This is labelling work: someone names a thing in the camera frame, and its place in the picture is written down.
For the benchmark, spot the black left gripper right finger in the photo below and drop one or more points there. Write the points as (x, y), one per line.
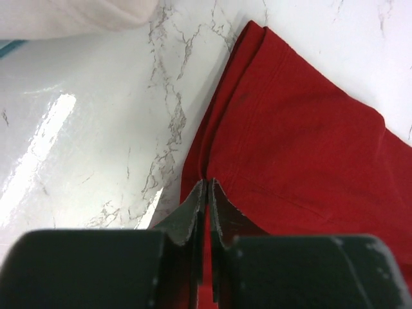
(253, 269)

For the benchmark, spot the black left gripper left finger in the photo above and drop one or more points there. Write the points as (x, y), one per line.
(154, 268)

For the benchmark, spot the dark red t-shirt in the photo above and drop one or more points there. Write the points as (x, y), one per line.
(297, 155)

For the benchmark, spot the teal plastic basket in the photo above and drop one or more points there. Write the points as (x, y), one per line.
(6, 47)

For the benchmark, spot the white patterned t-shirt pile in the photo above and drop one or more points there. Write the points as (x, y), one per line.
(33, 20)

